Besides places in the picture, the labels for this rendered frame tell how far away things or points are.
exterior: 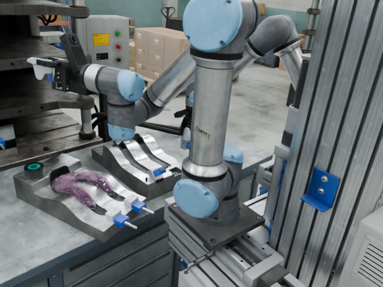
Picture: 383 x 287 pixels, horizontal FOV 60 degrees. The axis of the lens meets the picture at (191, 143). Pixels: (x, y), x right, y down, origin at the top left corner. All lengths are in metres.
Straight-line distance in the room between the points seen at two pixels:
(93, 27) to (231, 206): 1.44
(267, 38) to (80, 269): 1.15
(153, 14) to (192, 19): 8.83
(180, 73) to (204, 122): 0.21
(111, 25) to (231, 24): 1.56
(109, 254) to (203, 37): 1.10
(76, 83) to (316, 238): 0.80
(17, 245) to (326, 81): 1.15
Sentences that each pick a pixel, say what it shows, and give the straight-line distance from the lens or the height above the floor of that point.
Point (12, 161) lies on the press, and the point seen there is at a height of 0.79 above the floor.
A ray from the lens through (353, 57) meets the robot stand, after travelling 0.84.
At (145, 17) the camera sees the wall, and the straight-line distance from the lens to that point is 9.38.
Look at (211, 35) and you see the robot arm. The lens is 0.68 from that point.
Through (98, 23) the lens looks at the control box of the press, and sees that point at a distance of 2.13.
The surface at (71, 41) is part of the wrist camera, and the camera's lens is 1.00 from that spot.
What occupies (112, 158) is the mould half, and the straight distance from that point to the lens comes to 1.66.
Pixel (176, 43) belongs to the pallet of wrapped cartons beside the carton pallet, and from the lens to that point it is 5.34.
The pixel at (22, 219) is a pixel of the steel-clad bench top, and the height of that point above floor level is 0.80.
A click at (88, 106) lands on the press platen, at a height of 1.01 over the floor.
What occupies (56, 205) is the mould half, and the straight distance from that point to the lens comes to 1.43.
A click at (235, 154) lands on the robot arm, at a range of 0.94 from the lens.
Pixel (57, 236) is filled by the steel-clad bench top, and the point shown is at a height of 0.80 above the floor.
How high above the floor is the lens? 1.69
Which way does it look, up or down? 26 degrees down
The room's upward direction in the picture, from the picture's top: 5 degrees clockwise
